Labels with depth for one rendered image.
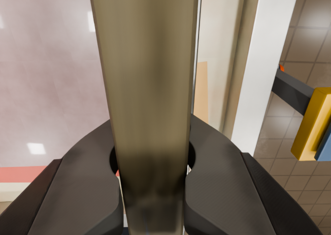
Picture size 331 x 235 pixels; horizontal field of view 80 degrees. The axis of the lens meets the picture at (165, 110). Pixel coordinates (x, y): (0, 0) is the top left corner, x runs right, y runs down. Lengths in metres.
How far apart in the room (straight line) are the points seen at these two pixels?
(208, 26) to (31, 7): 0.19
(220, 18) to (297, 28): 1.22
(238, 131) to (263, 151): 1.53
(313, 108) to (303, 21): 1.12
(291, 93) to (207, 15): 0.31
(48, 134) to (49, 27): 0.15
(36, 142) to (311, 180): 2.21
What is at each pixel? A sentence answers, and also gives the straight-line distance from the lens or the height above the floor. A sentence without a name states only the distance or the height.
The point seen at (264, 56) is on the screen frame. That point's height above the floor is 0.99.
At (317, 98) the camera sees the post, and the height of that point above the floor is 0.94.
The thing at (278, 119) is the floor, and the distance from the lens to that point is 1.68.
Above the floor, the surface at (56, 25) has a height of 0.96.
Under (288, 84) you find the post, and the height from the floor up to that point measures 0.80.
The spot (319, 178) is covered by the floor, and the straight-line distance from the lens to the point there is 2.35.
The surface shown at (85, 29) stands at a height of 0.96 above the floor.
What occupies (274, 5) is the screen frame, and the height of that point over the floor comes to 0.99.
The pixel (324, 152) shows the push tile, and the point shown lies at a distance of 0.41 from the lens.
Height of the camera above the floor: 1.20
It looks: 61 degrees down
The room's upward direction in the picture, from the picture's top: 175 degrees clockwise
